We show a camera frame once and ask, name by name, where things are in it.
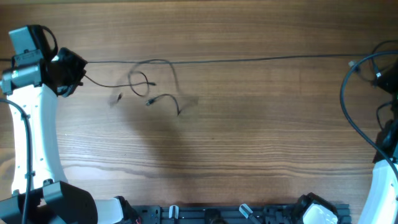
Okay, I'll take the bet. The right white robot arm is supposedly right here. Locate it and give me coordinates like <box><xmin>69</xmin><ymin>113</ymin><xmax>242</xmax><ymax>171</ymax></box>
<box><xmin>292</xmin><ymin>63</ymin><xmax>397</xmax><ymax>223</ymax></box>

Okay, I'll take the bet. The black USB cable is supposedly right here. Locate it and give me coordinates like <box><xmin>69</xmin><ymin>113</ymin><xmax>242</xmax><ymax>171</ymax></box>
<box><xmin>83</xmin><ymin>58</ymin><xmax>181</xmax><ymax>97</ymax></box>
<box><xmin>86</xmin><ymin>40</ymin><xmax>398</xmax><ymax>85</ymax></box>
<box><xmin>145</xmin><ymin>93</ymin><xmax>182</xmax><ymax>116</ymax></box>

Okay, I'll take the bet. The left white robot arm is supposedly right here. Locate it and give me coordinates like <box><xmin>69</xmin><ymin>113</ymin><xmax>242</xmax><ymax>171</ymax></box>
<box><xmin>1</xmin><ymin>25</ymin><xmax>137</xmax><ymax>223</ymax></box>

